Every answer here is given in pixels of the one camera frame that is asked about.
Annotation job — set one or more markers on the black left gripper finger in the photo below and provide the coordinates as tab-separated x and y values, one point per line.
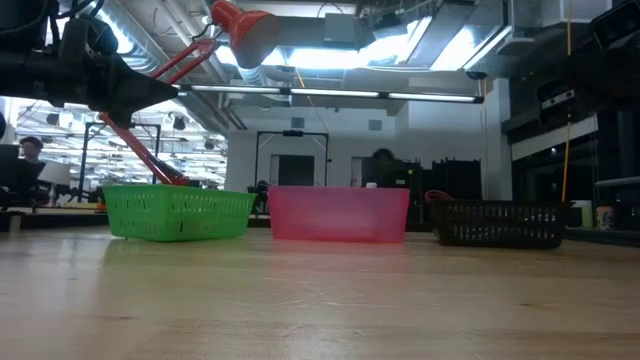
142	92

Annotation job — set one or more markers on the black storage cabinet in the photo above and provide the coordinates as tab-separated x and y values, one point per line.
450	180

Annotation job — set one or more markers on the green plastic basket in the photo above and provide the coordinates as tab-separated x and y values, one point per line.
175	215

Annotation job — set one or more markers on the white card reader box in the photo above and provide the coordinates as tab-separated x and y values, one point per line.
371	185

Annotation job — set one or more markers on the white orange tub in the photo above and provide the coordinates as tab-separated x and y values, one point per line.
605	216

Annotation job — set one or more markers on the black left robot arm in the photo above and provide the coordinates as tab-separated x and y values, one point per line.
30	65

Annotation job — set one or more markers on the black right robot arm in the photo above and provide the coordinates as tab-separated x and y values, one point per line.
615	65

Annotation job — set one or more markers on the black plastic basket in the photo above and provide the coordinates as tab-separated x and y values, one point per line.
500	225

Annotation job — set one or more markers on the long LED light bar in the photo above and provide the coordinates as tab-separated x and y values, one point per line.
330	93

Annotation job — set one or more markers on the person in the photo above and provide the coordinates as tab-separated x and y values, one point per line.
31	150

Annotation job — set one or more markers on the black background stand frame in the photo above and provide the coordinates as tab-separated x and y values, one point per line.
292	133

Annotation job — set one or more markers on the red plastic bin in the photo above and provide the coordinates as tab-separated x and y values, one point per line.
340	215

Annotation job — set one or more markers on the red desk lamp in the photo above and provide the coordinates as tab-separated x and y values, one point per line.
250	30

